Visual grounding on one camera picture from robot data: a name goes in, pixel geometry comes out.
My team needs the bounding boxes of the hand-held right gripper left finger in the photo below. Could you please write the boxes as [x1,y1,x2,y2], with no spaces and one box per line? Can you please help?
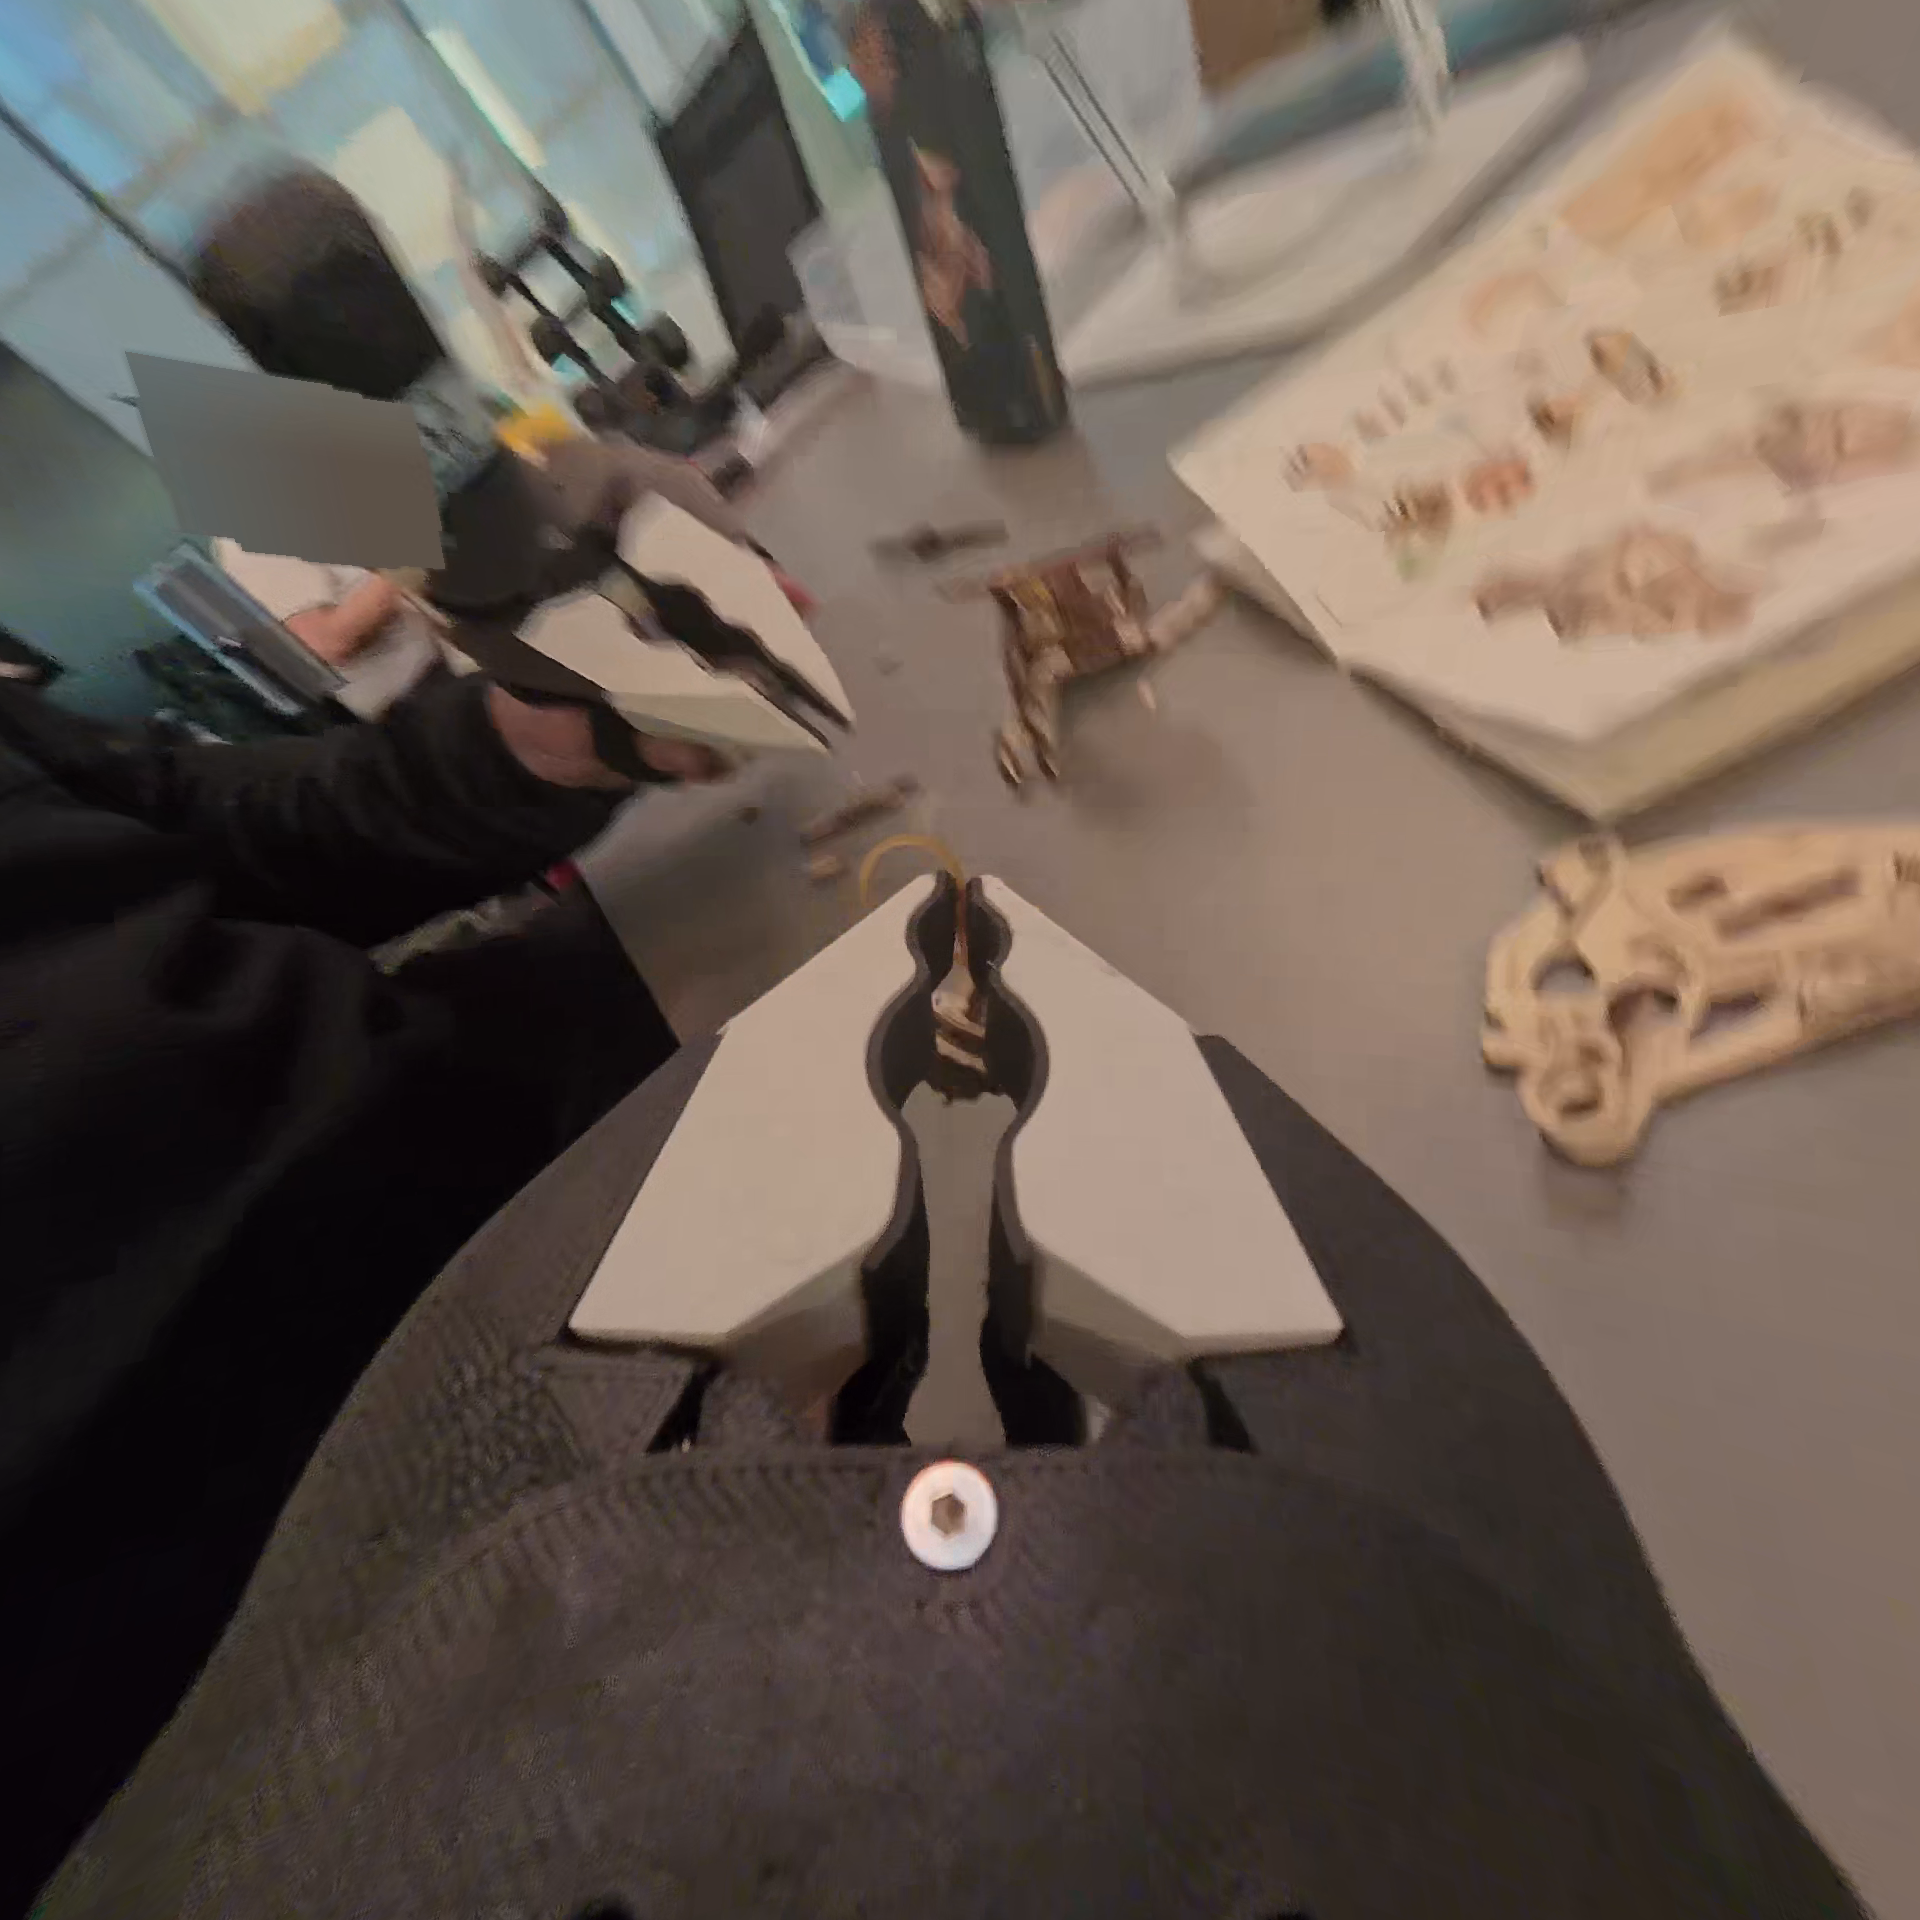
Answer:
[570,877,947,1360]

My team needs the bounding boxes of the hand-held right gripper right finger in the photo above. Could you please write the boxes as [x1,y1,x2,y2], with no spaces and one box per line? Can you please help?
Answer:
[968,877,1345,1360]

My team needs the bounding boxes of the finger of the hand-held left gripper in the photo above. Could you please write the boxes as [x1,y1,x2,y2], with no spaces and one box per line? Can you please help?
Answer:
[612,495,859,733]
[513,591,837,757]

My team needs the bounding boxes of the wooden gear axle assembly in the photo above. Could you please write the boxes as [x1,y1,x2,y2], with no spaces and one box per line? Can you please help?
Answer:
[853,835,1002,1092]

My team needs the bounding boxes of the person's left forearm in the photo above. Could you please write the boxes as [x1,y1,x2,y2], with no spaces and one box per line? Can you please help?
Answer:
[0,673,617,963]

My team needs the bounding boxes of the black model kit box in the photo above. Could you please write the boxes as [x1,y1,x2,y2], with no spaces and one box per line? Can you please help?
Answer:
[846,0,1072,450]

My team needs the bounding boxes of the person's left hand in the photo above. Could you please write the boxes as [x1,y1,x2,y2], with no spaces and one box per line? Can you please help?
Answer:
[486,690,740,793]

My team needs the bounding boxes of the black dumbbells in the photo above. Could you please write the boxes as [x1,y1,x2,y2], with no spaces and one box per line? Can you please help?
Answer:
[476,200,709,426]

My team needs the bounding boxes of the partly built wooden chassis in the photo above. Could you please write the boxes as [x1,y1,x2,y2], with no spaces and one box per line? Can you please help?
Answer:
[979,523,1226,793]

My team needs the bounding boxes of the person's black clothing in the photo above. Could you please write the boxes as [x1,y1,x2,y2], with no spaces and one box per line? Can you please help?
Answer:
[0,900,678,1920]

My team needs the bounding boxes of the wooden car side panel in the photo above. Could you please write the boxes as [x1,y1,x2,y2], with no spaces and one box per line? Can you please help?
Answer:
[1479,822,1920,1170]

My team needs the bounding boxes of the white book stand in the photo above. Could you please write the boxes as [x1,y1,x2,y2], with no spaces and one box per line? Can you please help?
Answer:
[1033,0,1593,390]

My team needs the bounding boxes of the open instruction booklet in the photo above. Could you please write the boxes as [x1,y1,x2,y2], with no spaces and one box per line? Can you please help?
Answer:
[1168,31,1920,827]

